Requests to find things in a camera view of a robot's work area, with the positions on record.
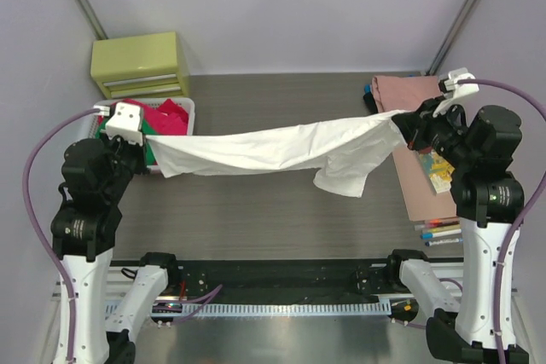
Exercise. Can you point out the black folded t shirt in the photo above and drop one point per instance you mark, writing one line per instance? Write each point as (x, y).
(369, 100)

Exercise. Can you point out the white printed t shirt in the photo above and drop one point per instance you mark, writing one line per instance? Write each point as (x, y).
(343, 152)

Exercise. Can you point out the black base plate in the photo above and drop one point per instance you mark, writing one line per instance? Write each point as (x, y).
(288, 282)

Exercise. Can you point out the yellow marker pen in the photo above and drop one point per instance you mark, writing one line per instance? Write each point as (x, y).
(455, 228)

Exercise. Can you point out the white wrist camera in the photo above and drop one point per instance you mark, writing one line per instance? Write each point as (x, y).
(455, 86)
(123, 120)

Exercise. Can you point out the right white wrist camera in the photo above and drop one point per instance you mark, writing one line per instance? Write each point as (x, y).
(455, 86)

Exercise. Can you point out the dark blue marker pen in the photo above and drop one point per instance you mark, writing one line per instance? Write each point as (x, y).
(443, 242)

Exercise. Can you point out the red t shirt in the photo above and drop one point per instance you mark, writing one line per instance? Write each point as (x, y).
(168, 116)

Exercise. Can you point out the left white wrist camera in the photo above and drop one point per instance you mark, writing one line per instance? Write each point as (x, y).
(123, 120)

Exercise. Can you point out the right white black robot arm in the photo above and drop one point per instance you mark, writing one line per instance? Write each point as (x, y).
(478, 328)

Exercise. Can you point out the white plastic basket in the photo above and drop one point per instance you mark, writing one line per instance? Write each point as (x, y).
(90, 133)

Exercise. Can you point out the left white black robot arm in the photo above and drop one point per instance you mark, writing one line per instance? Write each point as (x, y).
(96, 172)

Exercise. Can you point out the pink folded t shirt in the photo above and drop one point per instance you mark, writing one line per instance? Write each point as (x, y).
(403, 93)

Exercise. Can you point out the green t shirt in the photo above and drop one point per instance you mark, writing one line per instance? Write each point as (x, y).
(146, 129)

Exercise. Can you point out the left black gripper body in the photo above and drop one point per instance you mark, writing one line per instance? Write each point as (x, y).
(136, 154)

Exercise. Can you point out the white slotted cable duct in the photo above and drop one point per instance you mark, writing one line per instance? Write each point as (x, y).
(217, 310)

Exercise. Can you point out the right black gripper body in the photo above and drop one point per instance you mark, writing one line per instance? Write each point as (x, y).
(411, 126)

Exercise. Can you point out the yellow-green drawer box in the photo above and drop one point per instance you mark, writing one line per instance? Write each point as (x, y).
(152, 65)

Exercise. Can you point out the brown cardboard sheet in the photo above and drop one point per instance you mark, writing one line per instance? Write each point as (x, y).
(421, 201)

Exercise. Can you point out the red marker pen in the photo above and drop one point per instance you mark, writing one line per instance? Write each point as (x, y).
(436, 224)

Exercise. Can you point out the yellow picture book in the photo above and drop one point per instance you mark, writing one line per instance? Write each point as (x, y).
(437, 170)

